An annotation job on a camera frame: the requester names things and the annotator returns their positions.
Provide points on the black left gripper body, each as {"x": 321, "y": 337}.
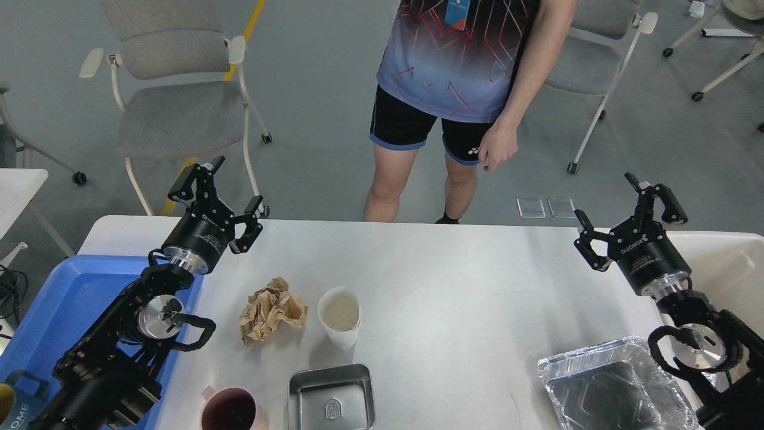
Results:
{"x": 199, "y": 240}

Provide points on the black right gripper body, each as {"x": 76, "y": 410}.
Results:
{"x": 646, "y": 257}

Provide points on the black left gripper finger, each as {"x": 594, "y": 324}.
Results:
{"x": 195, "y": 188}
{"x": 252, "y": 226}

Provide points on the aluminium foil tray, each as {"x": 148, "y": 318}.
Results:
{"x": 614, "y": 385}

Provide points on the white paper cup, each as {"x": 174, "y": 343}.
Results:
{"x": 339, "y": 312}

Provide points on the pink ribbed mug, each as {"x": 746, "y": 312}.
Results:
{"x": 231, "y": 408}

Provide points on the square stainless steel tray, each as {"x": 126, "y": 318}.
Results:
{"x": 338, "y": 397}

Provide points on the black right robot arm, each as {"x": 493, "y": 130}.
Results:
{"x": 716, "y": 352}

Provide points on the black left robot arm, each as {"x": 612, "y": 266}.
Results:
{"x": 109, "y": 376}

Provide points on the crumpled brown paper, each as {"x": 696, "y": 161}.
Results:
{"x": 268, "y": 308}

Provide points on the grey chair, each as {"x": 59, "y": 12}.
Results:
{"x": 166, "y": 122}
{"x": 25, "y": 146}
{"x": 594, "y": 68}

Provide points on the blue plastic tray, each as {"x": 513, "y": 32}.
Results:
{"x": 74, "y": 295}

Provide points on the white side table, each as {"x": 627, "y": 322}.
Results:
{"x": 18, "y": 188}

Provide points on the grey chair far left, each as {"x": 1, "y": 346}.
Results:
{"x": 25, "y": 146}

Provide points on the grey chair right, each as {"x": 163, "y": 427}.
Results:
{"x": 594, "y": 68}

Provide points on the person in blue shirt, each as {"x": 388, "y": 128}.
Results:
{"x": 475, "y": 66}

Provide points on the dark teal mug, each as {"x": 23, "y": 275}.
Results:
{"x": 18, "y": 408}

